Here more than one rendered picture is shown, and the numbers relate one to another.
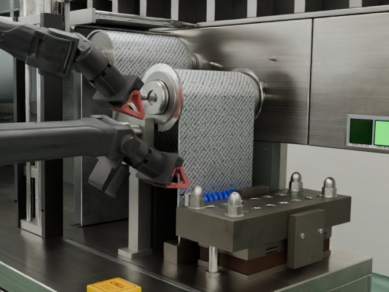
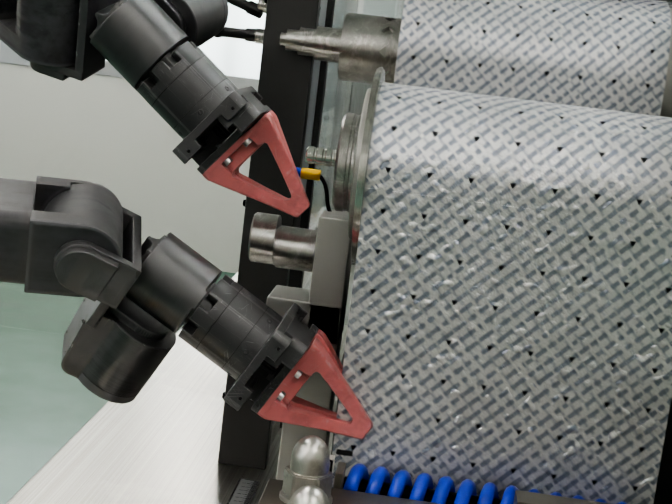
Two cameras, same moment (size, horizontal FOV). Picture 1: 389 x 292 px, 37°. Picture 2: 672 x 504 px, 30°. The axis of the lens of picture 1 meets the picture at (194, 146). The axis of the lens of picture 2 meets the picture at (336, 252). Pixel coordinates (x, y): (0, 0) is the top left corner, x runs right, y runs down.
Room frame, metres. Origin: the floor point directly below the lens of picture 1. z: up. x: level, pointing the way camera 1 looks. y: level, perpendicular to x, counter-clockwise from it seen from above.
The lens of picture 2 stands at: (0.62, -0.60, 1.34)
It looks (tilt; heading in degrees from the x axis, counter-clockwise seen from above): 10 degrees down; 47
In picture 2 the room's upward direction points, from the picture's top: 7 degrees clockwise
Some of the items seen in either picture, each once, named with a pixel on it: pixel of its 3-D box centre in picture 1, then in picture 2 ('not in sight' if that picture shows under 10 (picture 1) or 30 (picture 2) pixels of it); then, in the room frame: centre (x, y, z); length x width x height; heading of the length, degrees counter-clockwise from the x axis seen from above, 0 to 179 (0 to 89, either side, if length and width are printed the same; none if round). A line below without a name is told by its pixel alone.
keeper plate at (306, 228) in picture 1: (307, 237); not in sight; (1.19, -0.24, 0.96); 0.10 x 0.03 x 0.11; 133
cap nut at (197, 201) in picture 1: (197, 196); (309, 467); (1.17, -0.01, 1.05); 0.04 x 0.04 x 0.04
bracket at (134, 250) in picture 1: (135, 187); (293, 396); (1.26, 0.13, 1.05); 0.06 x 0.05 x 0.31; 133
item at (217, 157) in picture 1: (217, 163); (503, 396); (1.30, -0.05, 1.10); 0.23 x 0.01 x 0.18; 133
